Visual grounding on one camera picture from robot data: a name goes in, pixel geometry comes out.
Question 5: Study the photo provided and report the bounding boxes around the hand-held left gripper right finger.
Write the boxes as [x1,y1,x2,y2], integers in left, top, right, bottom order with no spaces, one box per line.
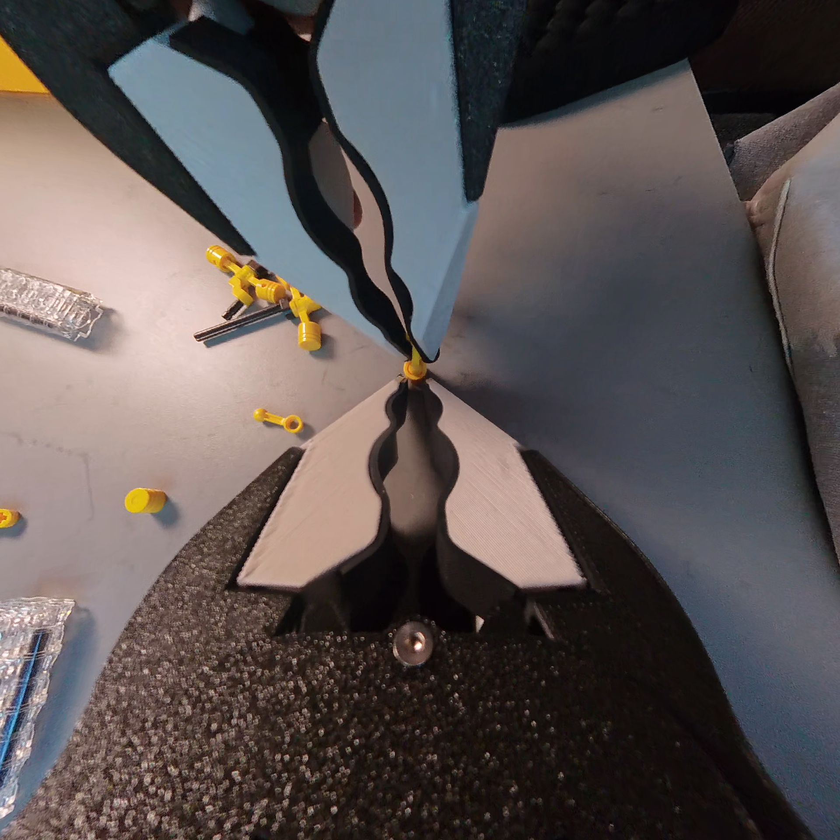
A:
[419,381,587,634]

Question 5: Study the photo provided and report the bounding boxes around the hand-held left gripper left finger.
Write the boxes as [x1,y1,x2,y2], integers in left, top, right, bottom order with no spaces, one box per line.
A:
[235,377,412,632]

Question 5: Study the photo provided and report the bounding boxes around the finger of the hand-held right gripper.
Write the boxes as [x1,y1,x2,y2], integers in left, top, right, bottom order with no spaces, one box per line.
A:
[310,0,483,365]
[107,29,411,358]

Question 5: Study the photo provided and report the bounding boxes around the yellow piston crank assembly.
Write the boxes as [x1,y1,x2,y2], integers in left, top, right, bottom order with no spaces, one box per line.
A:
[192,285,326,352]
[205,244,290,320]

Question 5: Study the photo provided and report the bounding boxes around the grey desk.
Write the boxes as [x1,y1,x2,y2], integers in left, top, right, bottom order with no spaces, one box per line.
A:
[0,59,840,815]

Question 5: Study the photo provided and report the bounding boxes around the person's right hand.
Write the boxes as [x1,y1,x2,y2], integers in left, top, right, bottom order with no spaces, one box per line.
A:
[308,121,364,231]

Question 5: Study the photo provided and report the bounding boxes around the yellow storage bin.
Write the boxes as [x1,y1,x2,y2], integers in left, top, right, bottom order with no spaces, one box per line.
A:
[0,36,50,96]

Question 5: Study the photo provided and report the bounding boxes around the clear plastic building piece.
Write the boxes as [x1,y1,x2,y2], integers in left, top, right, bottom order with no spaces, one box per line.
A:
[0,596,76,808]
[0,267,106,341]

